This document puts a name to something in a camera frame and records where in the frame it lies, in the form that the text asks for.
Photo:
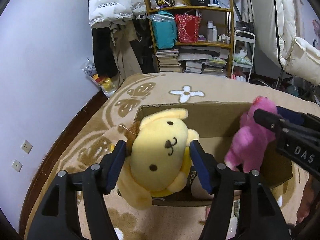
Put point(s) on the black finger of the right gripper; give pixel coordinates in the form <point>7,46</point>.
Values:
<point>270,121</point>

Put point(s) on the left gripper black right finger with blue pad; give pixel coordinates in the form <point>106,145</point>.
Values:
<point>260,216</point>

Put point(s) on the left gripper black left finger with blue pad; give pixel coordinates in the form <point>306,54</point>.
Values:
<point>57,216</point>

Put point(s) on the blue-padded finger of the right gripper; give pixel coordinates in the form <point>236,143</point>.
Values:
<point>293,117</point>

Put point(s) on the pink plush toy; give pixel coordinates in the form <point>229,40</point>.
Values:
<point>251,140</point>

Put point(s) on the black tissue pack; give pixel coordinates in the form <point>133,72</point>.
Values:
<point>193,174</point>

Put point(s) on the yellow dog plush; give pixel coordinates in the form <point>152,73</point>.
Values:
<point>159,161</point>

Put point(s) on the white metal cart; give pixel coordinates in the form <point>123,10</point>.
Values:
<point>243,55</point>

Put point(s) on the beige floral blanket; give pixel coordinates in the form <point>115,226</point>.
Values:
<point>108,120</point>

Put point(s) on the white padded chair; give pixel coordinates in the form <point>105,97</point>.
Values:
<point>279,28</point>

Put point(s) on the wooden shelf unit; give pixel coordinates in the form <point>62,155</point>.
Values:
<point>216,32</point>

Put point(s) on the stack of books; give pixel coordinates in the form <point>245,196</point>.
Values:
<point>167,60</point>

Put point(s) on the red patterned bag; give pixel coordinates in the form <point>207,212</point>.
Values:
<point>187,28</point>

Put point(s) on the teal bag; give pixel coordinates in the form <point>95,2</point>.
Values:
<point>164,29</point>

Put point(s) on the plastic bag with toys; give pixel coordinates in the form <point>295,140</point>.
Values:
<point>103,82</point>

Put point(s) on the beige coat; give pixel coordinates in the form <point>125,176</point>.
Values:
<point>124,56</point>

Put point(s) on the white puffer jacket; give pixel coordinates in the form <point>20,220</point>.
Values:
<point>105,13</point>

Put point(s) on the lower wall socket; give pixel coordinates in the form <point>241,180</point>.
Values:
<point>16,165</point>

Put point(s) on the wall socket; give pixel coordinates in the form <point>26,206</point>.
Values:
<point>16,165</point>
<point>26,147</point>

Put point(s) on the upper wall socket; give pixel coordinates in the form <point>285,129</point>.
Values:
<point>26,147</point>

